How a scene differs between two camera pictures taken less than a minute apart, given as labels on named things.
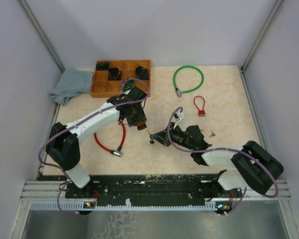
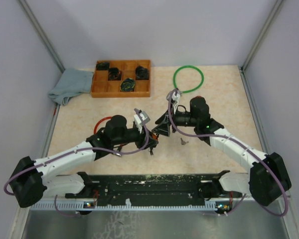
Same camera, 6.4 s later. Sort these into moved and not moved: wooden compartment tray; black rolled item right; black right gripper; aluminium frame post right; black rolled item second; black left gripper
Moved: black left gripper; black right gripper
Not moved: aluminium frame post right; black rolled item second; wooden compartment tray; black rolled item right
